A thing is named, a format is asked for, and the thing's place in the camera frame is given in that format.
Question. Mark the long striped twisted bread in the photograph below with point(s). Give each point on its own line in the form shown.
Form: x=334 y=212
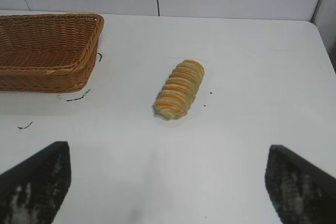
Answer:
x=179 y=90

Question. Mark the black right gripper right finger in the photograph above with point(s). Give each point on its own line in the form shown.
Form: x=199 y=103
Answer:
x=302 y=190

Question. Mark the brown woven wicker basket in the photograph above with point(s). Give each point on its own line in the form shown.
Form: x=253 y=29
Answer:
x=39 y=51

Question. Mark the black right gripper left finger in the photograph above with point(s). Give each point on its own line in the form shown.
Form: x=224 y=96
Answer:
x=34 y=187

